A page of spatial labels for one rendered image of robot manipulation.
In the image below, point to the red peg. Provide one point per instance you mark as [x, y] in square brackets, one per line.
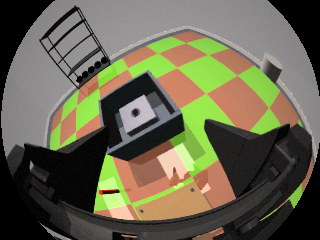
[108, 191]

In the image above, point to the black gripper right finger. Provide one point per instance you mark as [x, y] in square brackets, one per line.
[242, 154]

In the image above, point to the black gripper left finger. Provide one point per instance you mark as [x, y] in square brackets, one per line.
[76, 166]

